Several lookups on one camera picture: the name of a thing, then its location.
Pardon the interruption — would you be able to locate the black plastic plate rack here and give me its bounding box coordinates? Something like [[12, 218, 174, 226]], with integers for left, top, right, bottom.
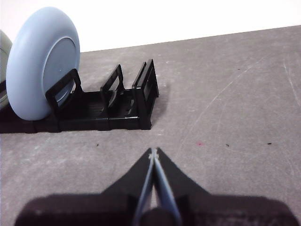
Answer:
[[0, 58, 160, 134]]

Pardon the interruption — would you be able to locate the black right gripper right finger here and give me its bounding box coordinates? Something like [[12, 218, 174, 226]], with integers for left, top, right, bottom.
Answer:
[[155, 147, 213, 212]]

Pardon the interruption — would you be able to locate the blue round plate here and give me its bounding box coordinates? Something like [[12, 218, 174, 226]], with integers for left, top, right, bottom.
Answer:
[[6, 6, 80, 121]]

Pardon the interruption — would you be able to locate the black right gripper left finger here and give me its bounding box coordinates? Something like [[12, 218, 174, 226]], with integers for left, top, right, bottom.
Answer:
[[101, 147, 155, 208]]

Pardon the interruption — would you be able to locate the green round plate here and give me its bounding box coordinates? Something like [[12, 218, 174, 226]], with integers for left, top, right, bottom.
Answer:
[[0, 30, 13, 111]]

